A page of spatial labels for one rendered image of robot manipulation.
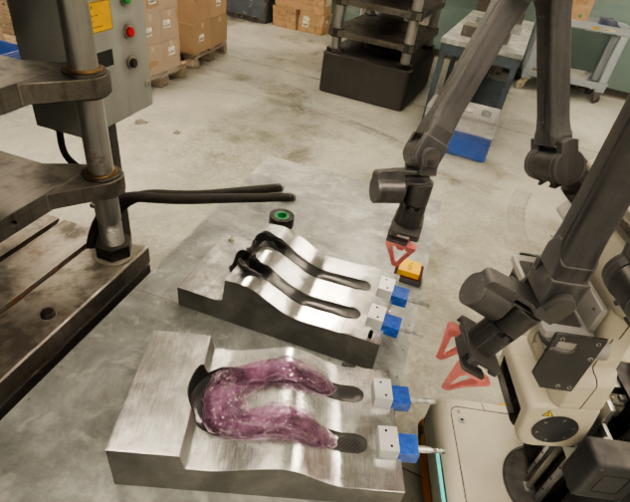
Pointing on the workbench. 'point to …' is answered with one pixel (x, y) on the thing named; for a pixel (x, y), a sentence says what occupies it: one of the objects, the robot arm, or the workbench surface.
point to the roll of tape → (282, 217)
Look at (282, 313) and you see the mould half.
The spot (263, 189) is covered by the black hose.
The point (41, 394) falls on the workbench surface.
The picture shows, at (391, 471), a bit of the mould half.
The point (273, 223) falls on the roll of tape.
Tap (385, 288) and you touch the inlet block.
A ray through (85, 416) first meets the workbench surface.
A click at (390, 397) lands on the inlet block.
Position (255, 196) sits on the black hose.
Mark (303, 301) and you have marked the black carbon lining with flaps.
